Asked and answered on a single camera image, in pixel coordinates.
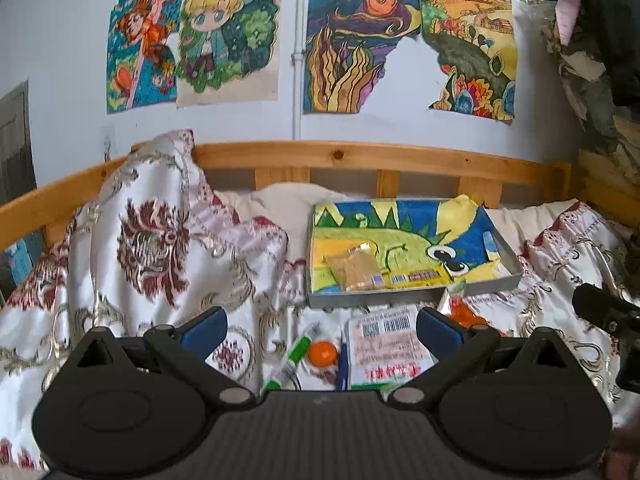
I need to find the red-haired girl painting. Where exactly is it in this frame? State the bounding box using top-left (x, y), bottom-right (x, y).
top-left (105, 0), bottom-right (182, 114)

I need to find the white red-text snack packet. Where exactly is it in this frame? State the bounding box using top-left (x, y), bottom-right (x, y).
top-left (343, 304), bottom-right (435, 393)

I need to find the swirly sun painting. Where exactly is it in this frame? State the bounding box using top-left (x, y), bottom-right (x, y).
top-left (303, 0), bottom-right (422, 114)

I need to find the orange round candy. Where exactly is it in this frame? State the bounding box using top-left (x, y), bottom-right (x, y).
top-left (307, 340), bottom-right (338, 368)

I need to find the wooden bed headboard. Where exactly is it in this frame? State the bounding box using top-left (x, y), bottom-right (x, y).
top-left (1, 140), bottom-right (639, 247)

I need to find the clear bag of puffed snack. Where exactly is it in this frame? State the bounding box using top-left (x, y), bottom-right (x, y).
top-left (324, 243), bottom-right (384, 292)

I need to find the yellow snack bar pack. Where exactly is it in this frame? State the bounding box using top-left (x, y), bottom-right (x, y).
top-left (383, 266), bottom-right (451, 289)

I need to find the orange snack packet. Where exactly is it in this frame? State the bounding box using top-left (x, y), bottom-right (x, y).
top-left (437, 278), bottom-right (494, 328)

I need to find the landscape painting on wall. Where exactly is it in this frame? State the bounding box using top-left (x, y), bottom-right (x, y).
top-left (421, 0), bottom-right (518, 122)

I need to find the white pillow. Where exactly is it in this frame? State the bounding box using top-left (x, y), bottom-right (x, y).
top-left (214, 183), bottom-right (576, 263)

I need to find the white floral embroidered blanket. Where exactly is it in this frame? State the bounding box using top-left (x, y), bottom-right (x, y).
top-left (1, 130), bottom-right (639, 478)

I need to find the green white tube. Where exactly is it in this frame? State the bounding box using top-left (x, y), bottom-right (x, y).
top-left (262, 323), bottom-right (321, 392)

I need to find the blond boy painting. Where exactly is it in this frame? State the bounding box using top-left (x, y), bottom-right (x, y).
top-left (176, 0), bottom-right (280, 107)

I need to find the tray with dinosaur painting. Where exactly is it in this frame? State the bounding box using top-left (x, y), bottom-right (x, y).
top-left (307, 195), bottom-right (523, 309)

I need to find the white wall pipe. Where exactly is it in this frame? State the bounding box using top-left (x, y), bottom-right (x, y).
top-left (292, 0), bottom-right (306, 140)

